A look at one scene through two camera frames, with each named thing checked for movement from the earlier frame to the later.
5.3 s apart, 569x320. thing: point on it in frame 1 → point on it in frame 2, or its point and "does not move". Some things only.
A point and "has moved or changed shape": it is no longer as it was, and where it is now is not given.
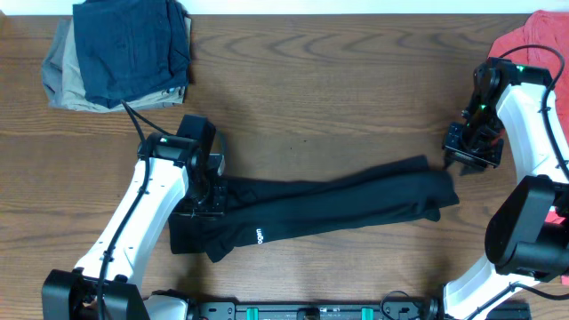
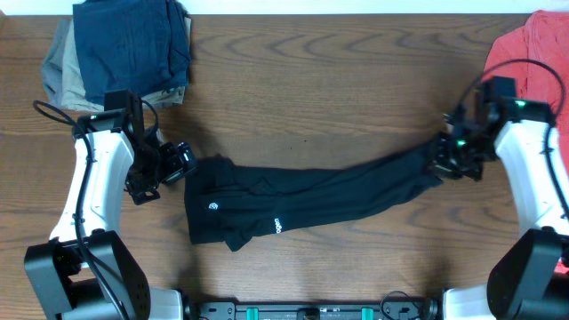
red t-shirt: x=550 y=28 does not move
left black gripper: x=206 y=204 → x=148 y=173
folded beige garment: x=74 y=88 does not move
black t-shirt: x=263 y=206 has moved or changed shape
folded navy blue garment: x=131 y=49 does not move
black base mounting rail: x=422 y=309 does not move
